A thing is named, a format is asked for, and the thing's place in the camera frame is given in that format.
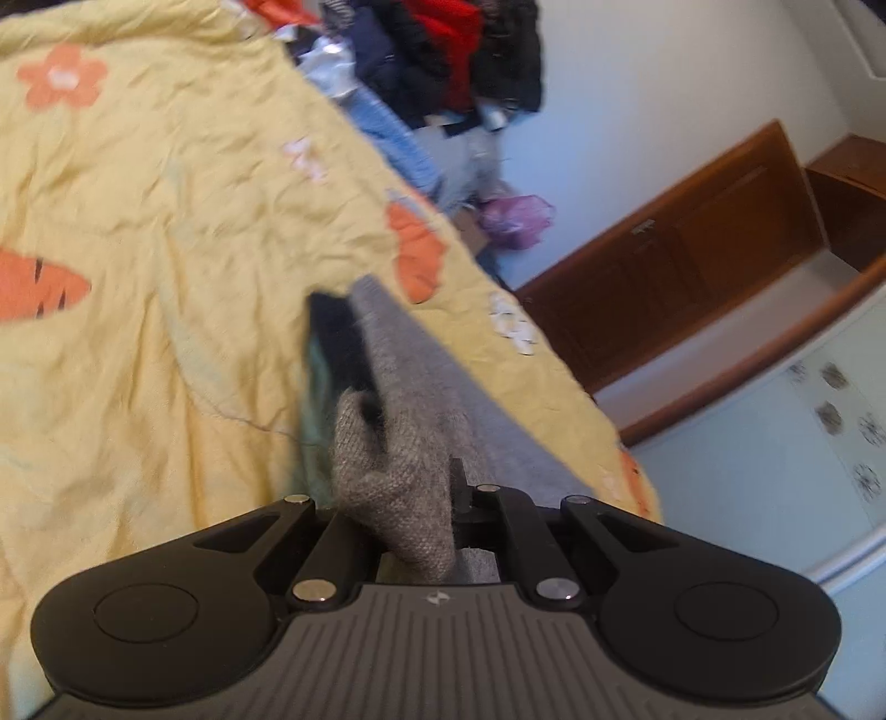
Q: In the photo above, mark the flower print wardrobe door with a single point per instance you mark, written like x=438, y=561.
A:
x=775, y=478

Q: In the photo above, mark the grey sweater with navy sleeves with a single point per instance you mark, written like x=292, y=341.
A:
x=408, y=498

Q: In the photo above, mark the grey cloth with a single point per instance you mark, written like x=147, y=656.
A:
x=471, y=166

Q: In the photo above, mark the yellow carrot print blanket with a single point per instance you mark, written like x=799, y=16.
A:
x=138, y=277

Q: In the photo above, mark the brown wooden door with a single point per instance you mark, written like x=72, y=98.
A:
x=678, y=263

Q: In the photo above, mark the light blue knit cloth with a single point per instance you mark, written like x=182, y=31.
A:
x=398, y=145

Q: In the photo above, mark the purple plastic bag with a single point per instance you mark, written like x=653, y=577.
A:
x=516, y=221

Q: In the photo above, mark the white crumpled plastic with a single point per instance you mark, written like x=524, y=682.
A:
x=325, y=66

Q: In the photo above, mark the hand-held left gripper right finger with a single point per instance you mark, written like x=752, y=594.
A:
x=519, y=540

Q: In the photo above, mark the black garment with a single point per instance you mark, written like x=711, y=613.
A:
x=509, y=48

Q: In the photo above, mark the navy garment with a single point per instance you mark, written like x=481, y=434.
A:
x=387, y=62

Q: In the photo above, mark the brown wooden door frame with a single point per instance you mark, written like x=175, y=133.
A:
x=761, y=353

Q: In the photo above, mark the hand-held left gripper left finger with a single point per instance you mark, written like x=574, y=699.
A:
x=332, y=547

